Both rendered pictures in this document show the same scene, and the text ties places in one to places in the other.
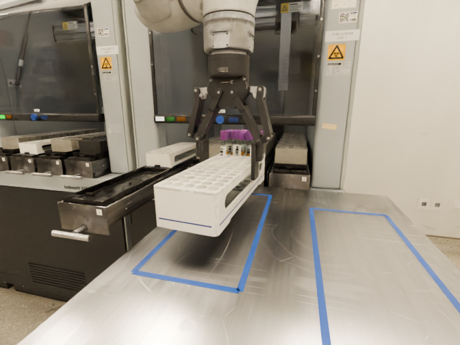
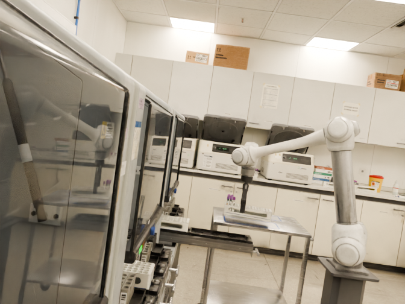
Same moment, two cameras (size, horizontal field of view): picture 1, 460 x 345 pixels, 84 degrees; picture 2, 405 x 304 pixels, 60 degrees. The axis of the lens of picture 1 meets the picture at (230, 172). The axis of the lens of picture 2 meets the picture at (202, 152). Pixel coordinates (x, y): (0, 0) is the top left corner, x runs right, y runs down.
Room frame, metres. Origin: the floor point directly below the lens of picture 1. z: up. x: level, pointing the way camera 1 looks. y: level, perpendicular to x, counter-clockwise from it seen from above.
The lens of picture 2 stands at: (1.33, 2.07, 1.34)
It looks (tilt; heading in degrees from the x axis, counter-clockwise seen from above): 3 degrees down; 256
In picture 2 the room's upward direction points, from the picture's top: 8 degrees clockwise
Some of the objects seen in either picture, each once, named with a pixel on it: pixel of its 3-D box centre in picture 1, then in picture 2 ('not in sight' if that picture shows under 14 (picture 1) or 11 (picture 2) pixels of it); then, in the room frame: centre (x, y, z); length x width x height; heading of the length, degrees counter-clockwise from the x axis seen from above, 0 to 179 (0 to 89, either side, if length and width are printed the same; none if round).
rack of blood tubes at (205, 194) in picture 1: (222, 181); (247, 211); (0.47, 0.01, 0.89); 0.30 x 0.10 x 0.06; 160
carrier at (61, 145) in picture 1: (63, 146); (146, 255); (1.16, 0.76, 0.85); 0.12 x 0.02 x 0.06; 76
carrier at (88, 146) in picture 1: (91, 147); (152, 242); (1.13, 0.61, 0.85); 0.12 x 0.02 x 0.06; 76
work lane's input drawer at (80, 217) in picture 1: (154, 179); (192, 236); (0.87, 0.26, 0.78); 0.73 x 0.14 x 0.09; 166
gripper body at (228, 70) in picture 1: (228, 82); (246, 183); (0.50, 0.00, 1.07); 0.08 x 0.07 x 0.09; 70
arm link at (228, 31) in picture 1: (228, 38); (248, 171); (0.50, 0.00, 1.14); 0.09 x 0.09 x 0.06
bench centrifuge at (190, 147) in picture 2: not in sight; (175, 139); (0.59, -2.35, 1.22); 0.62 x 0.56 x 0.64; 74
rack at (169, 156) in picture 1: (176, 155); (161, 222); (1.04, 0.22, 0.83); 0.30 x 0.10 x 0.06; 166
